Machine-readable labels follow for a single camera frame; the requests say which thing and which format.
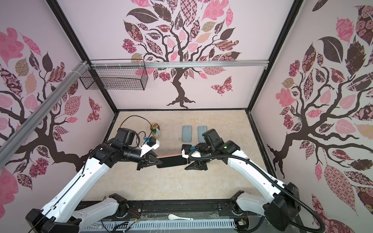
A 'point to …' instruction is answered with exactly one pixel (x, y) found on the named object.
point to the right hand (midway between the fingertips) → (186, 162)
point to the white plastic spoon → (173, 217)
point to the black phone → (172, 160)
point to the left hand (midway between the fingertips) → (159, 163)
